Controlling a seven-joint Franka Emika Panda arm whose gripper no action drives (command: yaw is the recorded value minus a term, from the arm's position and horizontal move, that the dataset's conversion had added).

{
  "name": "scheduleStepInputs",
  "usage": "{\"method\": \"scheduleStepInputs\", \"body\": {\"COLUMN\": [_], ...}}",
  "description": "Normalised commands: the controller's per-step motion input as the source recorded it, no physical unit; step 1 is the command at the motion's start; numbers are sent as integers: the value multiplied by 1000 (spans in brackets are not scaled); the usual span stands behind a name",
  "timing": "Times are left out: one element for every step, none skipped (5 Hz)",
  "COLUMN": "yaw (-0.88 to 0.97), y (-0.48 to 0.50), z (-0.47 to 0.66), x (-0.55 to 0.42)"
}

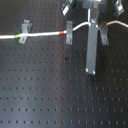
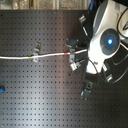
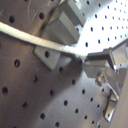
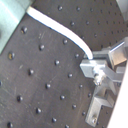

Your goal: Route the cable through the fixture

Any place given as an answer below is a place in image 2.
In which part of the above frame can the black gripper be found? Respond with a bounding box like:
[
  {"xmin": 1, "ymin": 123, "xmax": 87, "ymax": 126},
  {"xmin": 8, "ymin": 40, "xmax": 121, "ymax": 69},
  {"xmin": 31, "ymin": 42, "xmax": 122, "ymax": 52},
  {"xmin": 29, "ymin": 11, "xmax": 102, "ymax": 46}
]
[{"xmin": 66, "ymin": 39, "xmax": 89, "ymax": 71}]

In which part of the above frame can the white cable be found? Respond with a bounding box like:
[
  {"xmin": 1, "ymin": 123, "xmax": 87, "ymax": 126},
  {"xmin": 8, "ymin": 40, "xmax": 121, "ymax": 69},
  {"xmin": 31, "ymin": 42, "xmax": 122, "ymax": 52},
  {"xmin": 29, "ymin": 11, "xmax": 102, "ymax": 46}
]
[{"xmin": 0, "ymin": 48, "xmax": 88, "ymax": 60}]

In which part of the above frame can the black clip top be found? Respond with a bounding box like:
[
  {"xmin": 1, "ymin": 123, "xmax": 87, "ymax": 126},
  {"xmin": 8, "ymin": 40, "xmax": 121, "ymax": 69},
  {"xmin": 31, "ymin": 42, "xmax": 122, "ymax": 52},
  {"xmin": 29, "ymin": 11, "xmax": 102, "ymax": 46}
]
[{"xmin": 79, "ymin": 15, "xmax": 89, "ymax": 36}]

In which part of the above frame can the blue object top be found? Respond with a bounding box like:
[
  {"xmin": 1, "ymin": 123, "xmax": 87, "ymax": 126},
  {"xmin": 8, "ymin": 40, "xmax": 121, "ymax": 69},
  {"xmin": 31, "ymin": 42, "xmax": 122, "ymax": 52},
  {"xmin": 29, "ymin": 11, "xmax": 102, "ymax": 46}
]
[{"xmin": 89, "ymin": 0, "xmax": 95, "ymax": 11}]

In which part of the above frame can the metal cable clip right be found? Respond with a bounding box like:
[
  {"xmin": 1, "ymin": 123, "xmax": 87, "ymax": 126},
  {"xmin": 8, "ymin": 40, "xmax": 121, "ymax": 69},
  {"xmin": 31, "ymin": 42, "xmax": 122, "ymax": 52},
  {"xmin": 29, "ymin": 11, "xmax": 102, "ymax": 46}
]
[{"xmin": 69, "ymin": 47, "xmax": 75, "ymax": 63}]

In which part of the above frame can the metal cable clip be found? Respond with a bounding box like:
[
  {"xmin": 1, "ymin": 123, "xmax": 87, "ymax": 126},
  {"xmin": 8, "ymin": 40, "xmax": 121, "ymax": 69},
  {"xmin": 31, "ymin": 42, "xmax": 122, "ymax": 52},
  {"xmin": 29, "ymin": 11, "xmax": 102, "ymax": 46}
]
[
  {"xmin": 69, "ymin": 47, "xmax": 75, "ymax": 63},
  {"xmin": 33, "ymin": 42, "xmax": 41, "ymax": 63}
]

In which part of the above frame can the metal cable clip left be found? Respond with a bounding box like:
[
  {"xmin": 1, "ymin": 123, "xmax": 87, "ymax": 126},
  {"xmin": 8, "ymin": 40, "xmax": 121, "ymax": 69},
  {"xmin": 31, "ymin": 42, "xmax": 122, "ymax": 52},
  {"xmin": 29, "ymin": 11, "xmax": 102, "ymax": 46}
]
[{"xmin": 33, "ymin": 42, "xmax": 41, "ymax": 63}]

